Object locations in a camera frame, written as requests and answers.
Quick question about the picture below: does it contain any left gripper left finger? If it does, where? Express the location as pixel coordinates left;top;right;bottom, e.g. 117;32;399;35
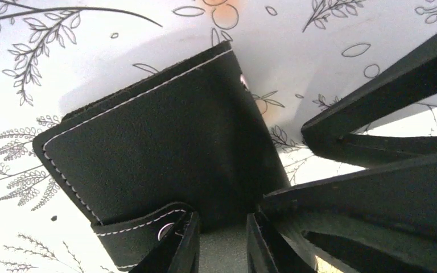
130;212;200;273

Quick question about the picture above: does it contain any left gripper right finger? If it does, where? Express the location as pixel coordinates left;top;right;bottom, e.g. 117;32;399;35
246;212;317;273

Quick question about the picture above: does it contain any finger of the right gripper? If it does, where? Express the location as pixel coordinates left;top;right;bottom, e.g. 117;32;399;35
301;34;437;167
260;154;437;272

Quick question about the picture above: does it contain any black card holder wallet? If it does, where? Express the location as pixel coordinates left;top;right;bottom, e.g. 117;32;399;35
32;42;290;272

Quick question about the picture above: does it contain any floral patterned table mat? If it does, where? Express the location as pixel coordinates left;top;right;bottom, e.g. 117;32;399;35
0;1;437;272

